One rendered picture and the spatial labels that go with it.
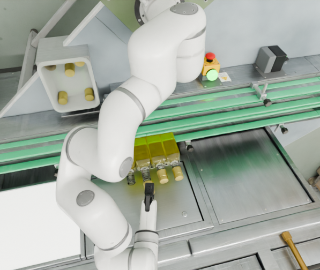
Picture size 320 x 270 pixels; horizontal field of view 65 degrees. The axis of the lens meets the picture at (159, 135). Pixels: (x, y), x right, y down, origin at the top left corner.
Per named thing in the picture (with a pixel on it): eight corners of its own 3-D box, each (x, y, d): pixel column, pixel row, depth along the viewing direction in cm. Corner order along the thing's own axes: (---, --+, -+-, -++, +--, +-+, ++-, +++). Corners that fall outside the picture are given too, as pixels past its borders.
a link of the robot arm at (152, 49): (117, 110, 57) (98, 45, 44) (179, 56, 68) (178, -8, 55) (149, 128, 53) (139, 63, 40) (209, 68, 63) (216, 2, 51)
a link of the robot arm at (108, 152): (101, 83, 53) (44, 126, 46) (146, 92, 44) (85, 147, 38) (125, 130, 62) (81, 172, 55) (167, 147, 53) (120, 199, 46)
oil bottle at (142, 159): (129, 133, 110) (138, 174, 97) (128, 125, 106) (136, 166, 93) (142, 131, 111) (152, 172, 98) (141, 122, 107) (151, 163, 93)
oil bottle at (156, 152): (142, 130, 111) (153, 171, 97) (141, 122, 107) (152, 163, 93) (155, 128, 112) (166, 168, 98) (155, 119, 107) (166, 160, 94)
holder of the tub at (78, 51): (60, 107, 108) (60, 120, 103) (37, 49, 87) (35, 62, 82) (101, 102, 110) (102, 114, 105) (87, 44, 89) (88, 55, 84)
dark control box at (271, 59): (254, 62, 113) (263, 73, 108) (260, 46, 107) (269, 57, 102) (271, 60, 114) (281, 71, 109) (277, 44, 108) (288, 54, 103)
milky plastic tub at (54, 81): (56, 99, 103) (56, 113, 98) (36, 50, 86) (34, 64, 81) (99, 92, 106) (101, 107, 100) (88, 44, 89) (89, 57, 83)
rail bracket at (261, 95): (247, 86, 105) (262, 107, 97) (252, 71, 100) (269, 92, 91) (255, 84, 106) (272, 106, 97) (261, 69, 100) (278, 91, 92)
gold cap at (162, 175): (156, 174, 95) (159, 184, 93) (156, 169, 93) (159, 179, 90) (165, 172, 96) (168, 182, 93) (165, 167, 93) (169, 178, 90)
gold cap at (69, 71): (63, 62, 90) (62, 69, 88) (73, 61, 91) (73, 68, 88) (66, 70, 93) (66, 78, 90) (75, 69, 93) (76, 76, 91)
